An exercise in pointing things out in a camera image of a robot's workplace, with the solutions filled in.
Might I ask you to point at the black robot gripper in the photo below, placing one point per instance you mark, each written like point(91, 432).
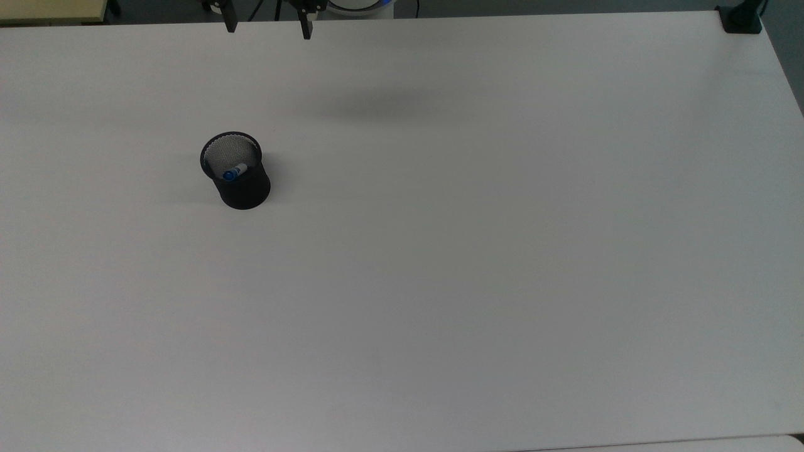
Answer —
point(314, 5)

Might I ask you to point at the white marker with blue cap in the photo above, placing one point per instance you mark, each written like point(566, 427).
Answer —
point(237, 169)

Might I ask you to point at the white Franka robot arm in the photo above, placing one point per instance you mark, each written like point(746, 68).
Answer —
point(359, 5)

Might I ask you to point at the black mesh pen cup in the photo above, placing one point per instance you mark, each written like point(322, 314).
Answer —
point(248, 191)

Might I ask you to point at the yellow wooden table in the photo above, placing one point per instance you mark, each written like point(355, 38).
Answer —
point(50, 9)

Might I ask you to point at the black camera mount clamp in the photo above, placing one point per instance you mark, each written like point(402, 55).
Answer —
point(740, 22)

